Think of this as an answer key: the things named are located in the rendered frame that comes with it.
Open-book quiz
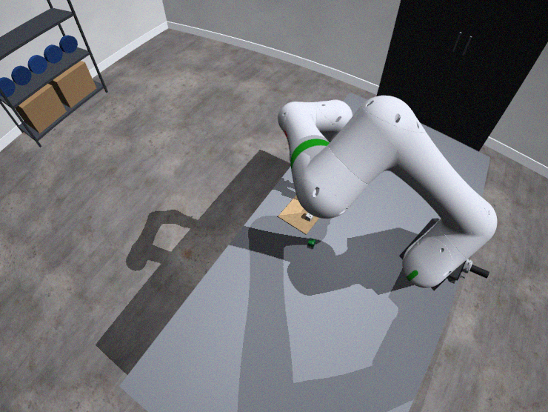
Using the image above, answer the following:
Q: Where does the tan square mat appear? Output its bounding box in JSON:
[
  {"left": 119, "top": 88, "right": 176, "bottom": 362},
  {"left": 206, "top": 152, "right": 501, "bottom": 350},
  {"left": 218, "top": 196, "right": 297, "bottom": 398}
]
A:
[{"left": 278, "top": 196, "right": 319, "bottom": 235}]

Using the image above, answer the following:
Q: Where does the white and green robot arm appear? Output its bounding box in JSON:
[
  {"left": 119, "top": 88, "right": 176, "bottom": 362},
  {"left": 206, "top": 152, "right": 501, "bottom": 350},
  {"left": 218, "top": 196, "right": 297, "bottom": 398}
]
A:
[{"left": 278, "top": 96, "right": 497, "bottom": 288}]

